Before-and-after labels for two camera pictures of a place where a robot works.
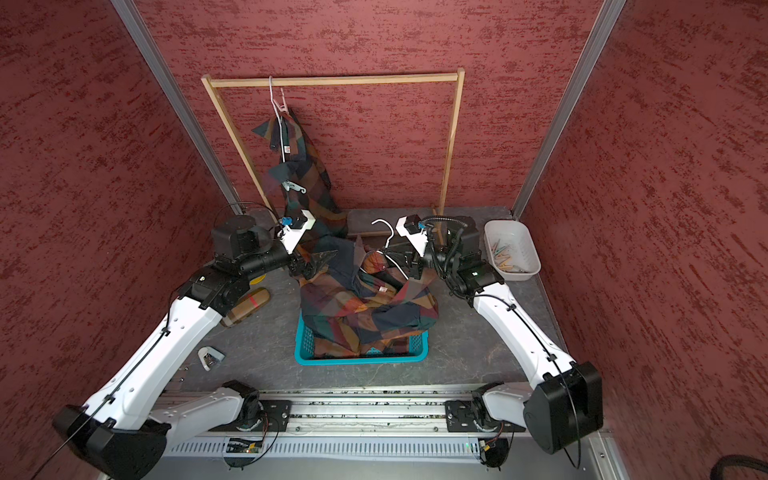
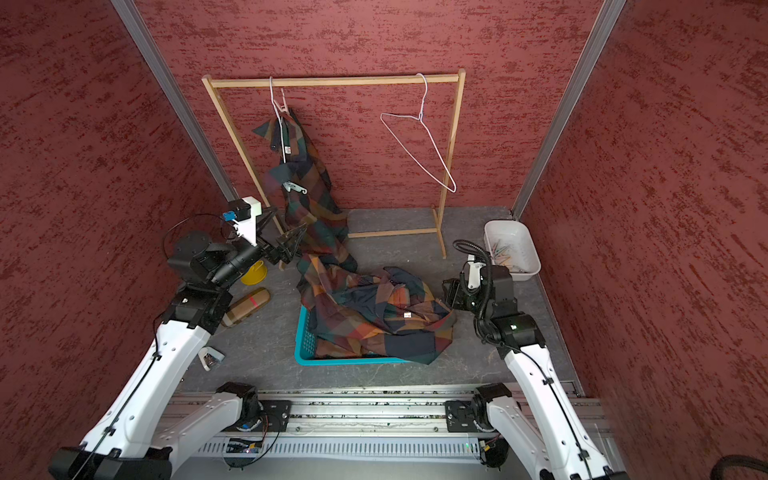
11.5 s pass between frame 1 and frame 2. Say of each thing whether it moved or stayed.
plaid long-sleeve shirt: moved
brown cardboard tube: stayed
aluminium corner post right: stayed
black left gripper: moved
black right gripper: moved
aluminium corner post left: stayed
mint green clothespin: stayed
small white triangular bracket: stayed
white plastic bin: stayed
